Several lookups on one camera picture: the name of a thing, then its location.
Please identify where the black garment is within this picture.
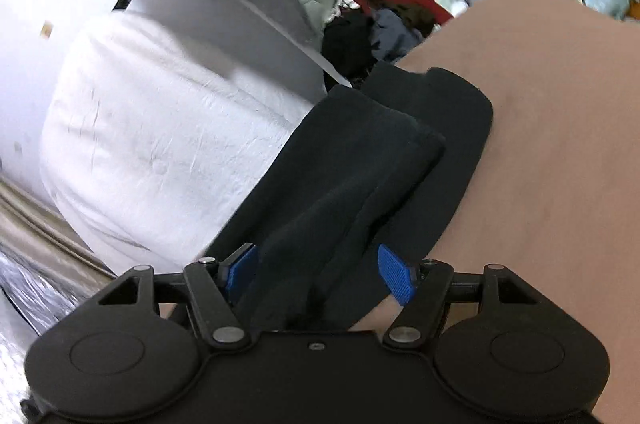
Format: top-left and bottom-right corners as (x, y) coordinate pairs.
(208, 64), (492, 331)

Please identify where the silver quilted cover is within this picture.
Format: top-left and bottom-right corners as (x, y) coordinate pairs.
(1, 247), (114, 423)

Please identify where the person's white clothing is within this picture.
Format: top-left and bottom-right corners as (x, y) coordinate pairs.
(26, 0), (335, 274)

